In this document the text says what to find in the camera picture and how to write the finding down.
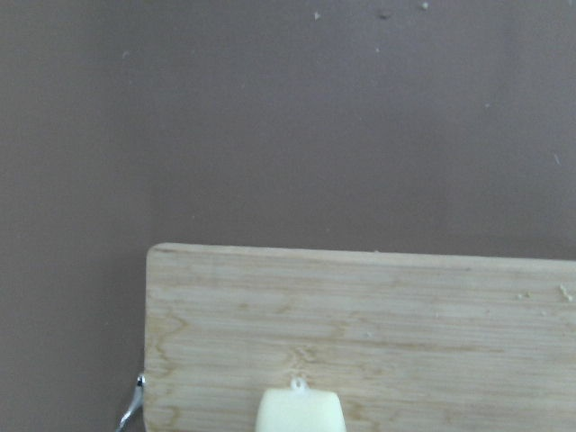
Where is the wooden cutting board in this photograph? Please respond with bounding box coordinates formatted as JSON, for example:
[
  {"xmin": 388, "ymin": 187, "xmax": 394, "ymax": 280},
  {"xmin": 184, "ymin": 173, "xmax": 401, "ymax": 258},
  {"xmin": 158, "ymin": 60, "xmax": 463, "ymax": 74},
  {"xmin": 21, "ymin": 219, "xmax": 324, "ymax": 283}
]
[{"xmin": 143, "ymin": 243, "xmax": 575, "ymax": 431}]

